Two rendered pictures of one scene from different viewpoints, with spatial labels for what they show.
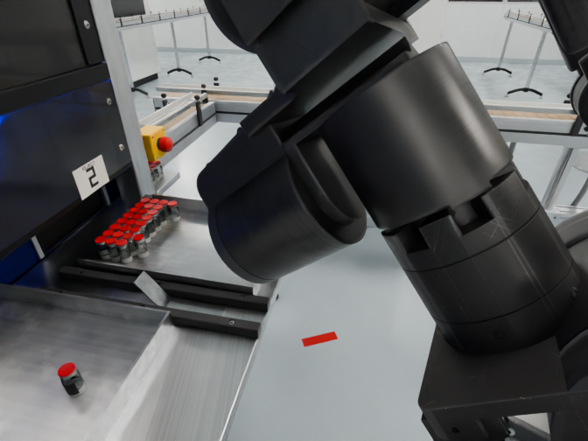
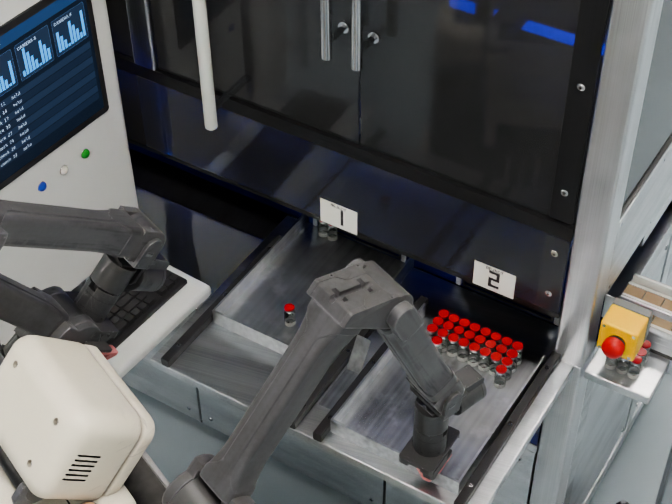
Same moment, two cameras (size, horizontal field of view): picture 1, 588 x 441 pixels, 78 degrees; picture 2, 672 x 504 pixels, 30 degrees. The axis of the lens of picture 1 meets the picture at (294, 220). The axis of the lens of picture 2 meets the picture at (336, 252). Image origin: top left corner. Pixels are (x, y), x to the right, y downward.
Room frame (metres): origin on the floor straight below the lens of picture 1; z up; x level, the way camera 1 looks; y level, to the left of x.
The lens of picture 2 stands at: (0.96, -1.25, 2.68)
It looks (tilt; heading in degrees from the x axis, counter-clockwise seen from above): 44 degrees down; 110
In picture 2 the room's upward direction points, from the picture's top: 1 degrees counter-clockwise
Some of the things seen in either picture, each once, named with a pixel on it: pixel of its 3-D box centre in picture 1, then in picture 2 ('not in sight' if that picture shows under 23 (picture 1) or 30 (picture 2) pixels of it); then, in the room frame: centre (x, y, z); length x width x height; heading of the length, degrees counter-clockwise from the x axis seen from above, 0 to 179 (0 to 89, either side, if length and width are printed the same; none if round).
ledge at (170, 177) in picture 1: (147, 181); (629, 363); (0.94, 0.42, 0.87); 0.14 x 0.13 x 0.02; 78
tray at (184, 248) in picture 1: (194, 238); (439, 393); (0.62, 0.21, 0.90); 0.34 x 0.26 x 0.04; 77
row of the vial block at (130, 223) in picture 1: (136, 227); (474, 344); (0.65, 0.34, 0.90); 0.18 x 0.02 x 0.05; 167
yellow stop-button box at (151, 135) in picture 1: (148, 143); (623, 330); (0.91, 0.38, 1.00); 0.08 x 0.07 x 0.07; 78
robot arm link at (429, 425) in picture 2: not in sight; (434, 411); (0.66, 0.02, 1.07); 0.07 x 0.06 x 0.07; 60
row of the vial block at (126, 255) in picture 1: (146, 228); (468, 352); (0.64, 0.31, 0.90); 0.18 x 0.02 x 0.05; 167
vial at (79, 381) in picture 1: (72, 380); (289, 315); (0.29, 0.29, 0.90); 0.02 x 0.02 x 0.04
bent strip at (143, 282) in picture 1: (180, 295); (345, 371); (0.44, 0.19, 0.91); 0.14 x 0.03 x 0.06; 78
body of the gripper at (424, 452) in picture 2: not in sight; (430, 436); (0.65, 0.02, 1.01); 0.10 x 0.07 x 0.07; 78
